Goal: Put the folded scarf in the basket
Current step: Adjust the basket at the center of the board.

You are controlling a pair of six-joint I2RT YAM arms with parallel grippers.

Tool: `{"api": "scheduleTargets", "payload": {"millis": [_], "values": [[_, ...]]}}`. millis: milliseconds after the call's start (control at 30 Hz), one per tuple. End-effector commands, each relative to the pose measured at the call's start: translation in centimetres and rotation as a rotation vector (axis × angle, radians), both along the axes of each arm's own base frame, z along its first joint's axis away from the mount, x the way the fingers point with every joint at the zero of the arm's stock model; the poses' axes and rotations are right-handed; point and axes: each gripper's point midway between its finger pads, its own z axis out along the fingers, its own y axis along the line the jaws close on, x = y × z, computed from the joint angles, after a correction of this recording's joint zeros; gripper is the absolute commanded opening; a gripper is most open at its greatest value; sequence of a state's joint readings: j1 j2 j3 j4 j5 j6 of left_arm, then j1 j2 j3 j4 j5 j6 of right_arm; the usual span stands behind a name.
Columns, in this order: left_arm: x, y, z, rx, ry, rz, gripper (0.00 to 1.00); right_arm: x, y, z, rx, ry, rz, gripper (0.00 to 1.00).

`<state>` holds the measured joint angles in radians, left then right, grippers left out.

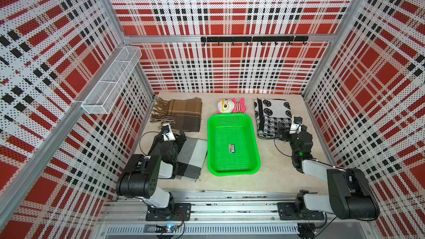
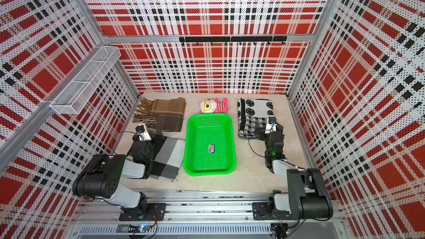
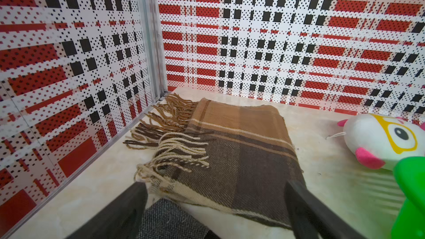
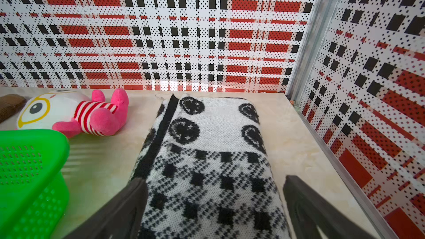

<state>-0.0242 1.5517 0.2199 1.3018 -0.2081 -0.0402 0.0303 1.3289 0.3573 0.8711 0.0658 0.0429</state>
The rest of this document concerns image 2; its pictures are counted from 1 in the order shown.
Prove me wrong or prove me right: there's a grey black white checked scarf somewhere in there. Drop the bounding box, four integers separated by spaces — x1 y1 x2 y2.
127 137 185 182

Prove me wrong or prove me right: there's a brown plaid fringed scarf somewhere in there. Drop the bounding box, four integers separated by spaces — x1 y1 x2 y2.
132 97 186 132

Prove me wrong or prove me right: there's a black white patterned scarf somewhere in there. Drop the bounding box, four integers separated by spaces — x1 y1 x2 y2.
238 98 274 141

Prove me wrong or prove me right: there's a green plastic basket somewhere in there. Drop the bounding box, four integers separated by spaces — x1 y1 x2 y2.
183 114 237 177

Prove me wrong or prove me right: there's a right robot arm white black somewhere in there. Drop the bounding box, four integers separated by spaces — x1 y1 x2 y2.
264 116 334 221

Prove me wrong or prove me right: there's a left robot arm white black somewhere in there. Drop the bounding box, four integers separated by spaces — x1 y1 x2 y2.
72 130 166 215

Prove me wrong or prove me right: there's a white pink plush toy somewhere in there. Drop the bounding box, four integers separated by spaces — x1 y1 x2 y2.
199 98 229 114

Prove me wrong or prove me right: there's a green circuit board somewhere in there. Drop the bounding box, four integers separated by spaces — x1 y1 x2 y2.
127 224 156 235

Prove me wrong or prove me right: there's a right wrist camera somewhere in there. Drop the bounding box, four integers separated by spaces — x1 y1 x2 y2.
265 116 277 134

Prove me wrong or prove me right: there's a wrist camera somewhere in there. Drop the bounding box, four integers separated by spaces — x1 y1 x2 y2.
265 116 277 134
135 123 152 141

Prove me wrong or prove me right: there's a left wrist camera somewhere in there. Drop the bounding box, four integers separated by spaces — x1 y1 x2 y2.
135 123 152 141

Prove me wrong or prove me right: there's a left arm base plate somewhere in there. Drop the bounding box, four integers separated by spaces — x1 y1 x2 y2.
119 203 167 221

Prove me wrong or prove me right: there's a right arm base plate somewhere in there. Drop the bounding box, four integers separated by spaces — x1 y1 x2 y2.
252 201 299 221

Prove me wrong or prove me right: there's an aluminium mounting rail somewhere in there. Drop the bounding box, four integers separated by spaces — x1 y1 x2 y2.
71 189 343 226

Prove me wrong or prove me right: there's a white wire mesh shelf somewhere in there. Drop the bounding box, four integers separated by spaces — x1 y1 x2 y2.
50 46 121 115

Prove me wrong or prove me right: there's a black hook rail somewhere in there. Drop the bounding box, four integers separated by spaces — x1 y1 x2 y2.
179 36 288 44

